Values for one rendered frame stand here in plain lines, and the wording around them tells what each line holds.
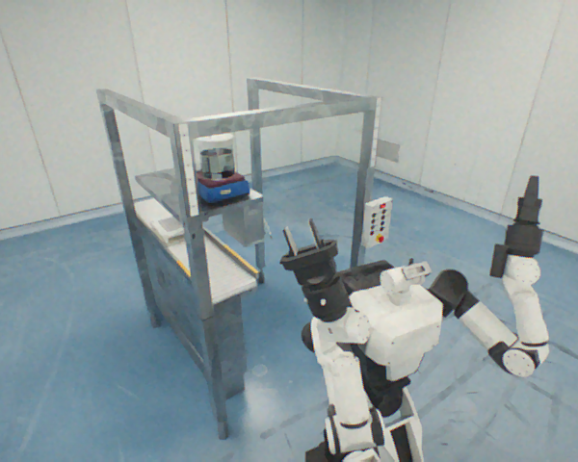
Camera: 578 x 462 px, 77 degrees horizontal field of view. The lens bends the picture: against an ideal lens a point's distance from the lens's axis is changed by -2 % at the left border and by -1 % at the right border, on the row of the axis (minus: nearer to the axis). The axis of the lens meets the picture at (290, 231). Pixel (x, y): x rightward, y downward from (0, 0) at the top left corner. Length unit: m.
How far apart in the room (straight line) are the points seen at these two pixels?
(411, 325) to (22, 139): 4.39
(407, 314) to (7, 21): 4.41
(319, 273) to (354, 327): 0.14
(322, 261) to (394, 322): 0.41
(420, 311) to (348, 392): 0.38
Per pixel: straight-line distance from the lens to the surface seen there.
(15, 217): 5.09
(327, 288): 0.77
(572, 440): 2.81
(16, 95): 4.78
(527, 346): 1.26
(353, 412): 0.90
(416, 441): 1.48
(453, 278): 1.28
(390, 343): 1.10
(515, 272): 1.16
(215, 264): 1.99
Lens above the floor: 1.97
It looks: 28 degrees down
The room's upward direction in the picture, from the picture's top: straight up
